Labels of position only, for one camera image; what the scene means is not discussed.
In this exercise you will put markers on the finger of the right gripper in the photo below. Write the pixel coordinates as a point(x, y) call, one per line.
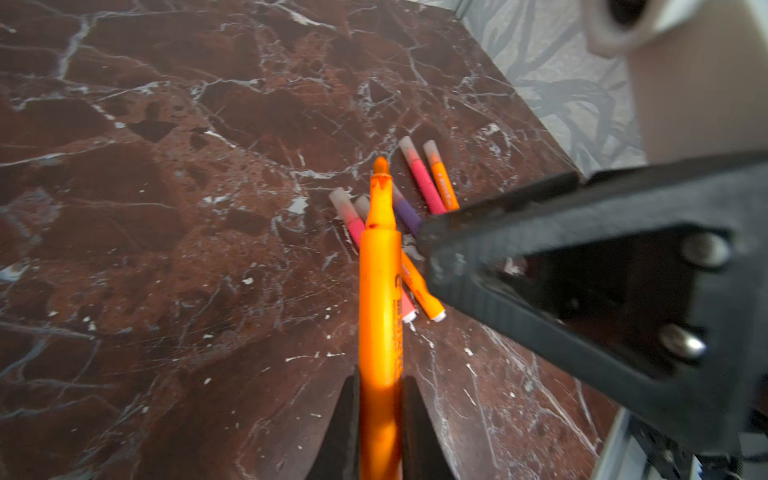
point(648, 284)

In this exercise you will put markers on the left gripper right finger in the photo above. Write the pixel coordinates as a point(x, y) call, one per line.
point(423, 457)

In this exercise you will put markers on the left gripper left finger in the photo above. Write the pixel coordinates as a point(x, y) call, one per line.
point(339, 454)

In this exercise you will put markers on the orange marker group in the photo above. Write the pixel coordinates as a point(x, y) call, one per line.
point(440, 175)

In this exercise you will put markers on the pink marker group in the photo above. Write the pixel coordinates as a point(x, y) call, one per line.
point(354, 215)
point(423, 179)

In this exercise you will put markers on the purple marker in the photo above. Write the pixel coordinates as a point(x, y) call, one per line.
point(406, 212)

